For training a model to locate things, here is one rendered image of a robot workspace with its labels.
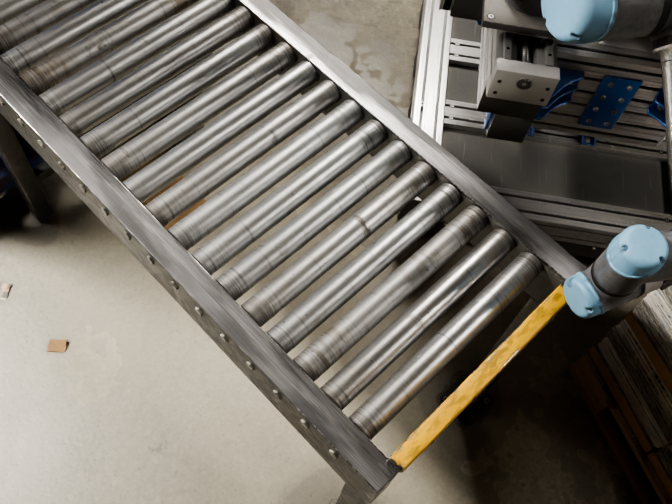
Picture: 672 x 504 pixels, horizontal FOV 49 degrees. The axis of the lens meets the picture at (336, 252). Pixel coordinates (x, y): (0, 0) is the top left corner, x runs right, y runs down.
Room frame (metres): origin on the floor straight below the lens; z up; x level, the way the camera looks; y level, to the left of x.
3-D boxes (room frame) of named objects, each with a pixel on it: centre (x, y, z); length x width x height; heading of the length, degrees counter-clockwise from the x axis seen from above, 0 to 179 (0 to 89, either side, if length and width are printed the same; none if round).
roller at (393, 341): (0.53, -0.16, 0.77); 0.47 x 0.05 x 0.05; 143
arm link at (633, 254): (0.60, -0.46, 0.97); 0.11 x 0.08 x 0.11; 109
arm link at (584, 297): (0.59, -0.44, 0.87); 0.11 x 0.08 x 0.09; 123
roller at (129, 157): (0.89, 0.30, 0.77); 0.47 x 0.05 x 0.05; 143
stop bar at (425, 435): (0.43, -0.27, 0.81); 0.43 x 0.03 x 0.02; 143
